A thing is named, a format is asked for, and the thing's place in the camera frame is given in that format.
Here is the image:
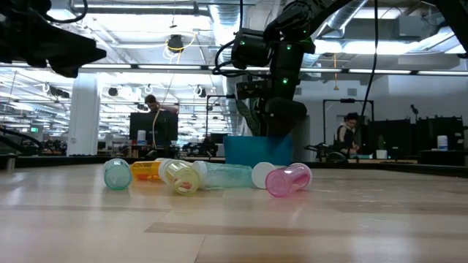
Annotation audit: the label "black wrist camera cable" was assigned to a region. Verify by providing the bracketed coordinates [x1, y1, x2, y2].
[213, 36, 244, 77]
[45, 0, 89, 25]

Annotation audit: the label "black left wrist camera cable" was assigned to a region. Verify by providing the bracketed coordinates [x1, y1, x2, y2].
[45, 0, 89, 25]

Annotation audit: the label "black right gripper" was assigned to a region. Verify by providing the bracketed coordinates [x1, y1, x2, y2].
[255, 96, 309, 137]

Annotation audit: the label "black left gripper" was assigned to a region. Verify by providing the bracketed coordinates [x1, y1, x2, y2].
[0, 7, 107, 78]

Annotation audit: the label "black monitor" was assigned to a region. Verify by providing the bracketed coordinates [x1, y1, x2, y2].
[129, 111, 179, 142]

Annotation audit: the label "black aluminium rig frame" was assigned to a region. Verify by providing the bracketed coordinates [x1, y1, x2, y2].
[0, 155, 468, 179]

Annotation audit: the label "pink pill bottle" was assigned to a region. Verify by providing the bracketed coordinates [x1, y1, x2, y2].
[265, 162, 314, 199]

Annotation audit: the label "person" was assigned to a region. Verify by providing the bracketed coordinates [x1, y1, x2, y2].
[336, 112, 361, 154]
[144, 94, 180, 115]

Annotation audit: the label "orange pill bottle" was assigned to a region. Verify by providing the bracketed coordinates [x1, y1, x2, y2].
[130, 159, 173, 183]

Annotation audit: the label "black desk screen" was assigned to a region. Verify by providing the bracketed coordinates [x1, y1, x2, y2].
[416, 116, 465, 151]
[367, 119, 412, 151]

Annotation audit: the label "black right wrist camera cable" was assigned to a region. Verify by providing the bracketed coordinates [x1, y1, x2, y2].
[213, 36, 244, 77]

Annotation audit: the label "blue plastic basket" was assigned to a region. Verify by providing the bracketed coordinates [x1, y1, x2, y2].
[223, 135, 294, 168]

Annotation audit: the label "green snake plant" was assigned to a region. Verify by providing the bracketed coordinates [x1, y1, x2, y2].
[235, 99, 263, 137]

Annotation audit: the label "black office chair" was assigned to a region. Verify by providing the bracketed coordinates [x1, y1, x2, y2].
[305, 143, 348, 164]

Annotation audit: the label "black background rig frame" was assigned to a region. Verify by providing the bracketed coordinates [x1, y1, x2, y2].
[322, 97, 374, 154]

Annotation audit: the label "pale teal pill bottle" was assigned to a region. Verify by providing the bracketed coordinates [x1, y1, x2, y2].
[192, 160, 254, 191]

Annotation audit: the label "black ceiling camera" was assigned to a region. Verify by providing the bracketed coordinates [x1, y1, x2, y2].
[166, 34, 186, 54]

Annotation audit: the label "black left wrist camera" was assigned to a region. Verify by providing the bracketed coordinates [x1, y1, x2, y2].
[0, 0, 51, 15]

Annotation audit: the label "yellow pill bottle red pills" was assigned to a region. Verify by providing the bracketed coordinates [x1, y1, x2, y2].
[162, 159, 201, 197]

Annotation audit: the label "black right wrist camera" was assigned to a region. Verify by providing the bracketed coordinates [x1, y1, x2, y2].
[235, 79, 274, 100]

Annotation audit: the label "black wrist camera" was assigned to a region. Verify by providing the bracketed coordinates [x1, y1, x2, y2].
[235, 79, 274, 100]
[0, 0, 51, 15]

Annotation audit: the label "silver spiral air duct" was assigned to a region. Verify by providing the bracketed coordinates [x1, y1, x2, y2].
[303, 0, 369, 66]
[210, 3, 246, 66]

